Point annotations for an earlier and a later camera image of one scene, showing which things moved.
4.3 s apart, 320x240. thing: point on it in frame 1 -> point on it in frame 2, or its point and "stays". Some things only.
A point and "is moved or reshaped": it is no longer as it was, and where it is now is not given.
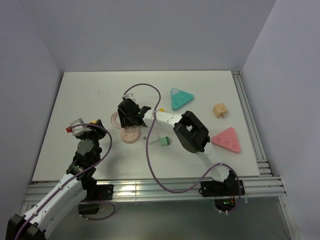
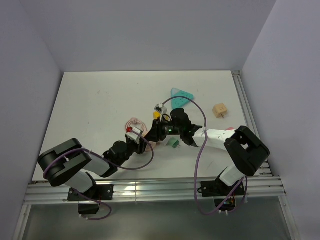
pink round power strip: (129, 134) is moved or reshaped
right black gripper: (124, 122) -> (161, 128)
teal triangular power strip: (179, 98) stays
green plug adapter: (165, 141) -> (174, 142)
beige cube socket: (219, 110) stays
